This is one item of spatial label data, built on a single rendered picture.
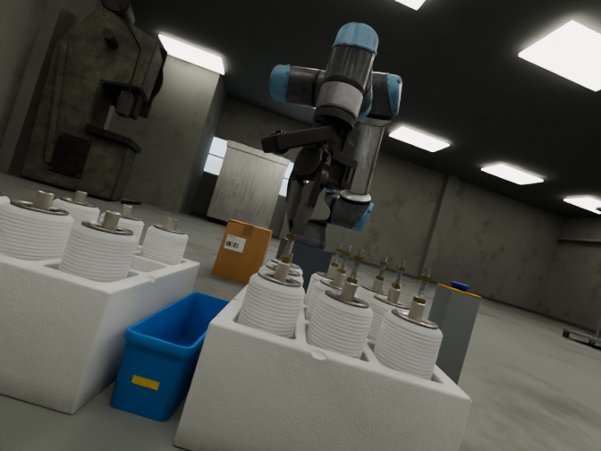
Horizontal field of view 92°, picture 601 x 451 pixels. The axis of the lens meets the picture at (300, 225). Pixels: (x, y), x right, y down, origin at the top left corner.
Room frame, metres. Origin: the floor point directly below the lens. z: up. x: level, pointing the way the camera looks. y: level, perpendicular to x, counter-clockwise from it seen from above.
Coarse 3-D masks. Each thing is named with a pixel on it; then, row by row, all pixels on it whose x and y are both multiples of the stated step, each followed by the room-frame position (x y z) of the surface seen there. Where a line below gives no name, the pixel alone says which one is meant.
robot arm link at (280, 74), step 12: (276, 72) 0.60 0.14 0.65; (288, 72) 0.60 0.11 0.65; (300, 72) 0.59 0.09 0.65; (312, 72) 0.59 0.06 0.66; (276, 84) 0.61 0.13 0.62; (288, 84) 0.60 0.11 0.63; (300, 84) 0.59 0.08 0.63; (312, 84) 0.58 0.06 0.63; (276, 96) 0.63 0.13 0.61; (288, 96) 0.62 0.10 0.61; (300, 96) 0.60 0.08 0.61; (312, 96) 0.59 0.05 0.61
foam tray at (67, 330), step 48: (0, 288) 0.41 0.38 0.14; (48, 288) 0.42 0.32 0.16; (96, 288) 0.42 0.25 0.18; (144, 288) 0.52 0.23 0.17; (192, 288) 0.80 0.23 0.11; (0, 336) 0.41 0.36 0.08; (48, 336) 0.42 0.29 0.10; (96, 336) 0.42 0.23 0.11; (0, 384) 0.41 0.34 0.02; (48, 384) 0.42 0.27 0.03; (96, 384) 0.45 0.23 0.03
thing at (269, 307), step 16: (256, 288) 0.46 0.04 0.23; (272, 288) 0.45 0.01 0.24; (288, 288) 0.45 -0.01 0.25; (256, 304) 0.45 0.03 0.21; (272, 304) 0.45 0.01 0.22; (288, 304) 0.45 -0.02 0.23; (240, 320) 0.47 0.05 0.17; (256, 320) 0.45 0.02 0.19; (272, 320) 0.45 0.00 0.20; (288, 320) 0.46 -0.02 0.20; (288, 336) 0.47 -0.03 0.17
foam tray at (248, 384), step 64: (192, 384) 0.42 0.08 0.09; (256, 384) 0.41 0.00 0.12; (320, 384) 0.42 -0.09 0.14; (384, 384) 0.42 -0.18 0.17; (448, 384) 0.45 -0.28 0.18; (192, 448) 0.41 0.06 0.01; (256, 448) 0.42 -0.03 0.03; (320, 448) 0.41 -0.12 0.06; (384, 448) 0.42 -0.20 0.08; (448, 448) 0.42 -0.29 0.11
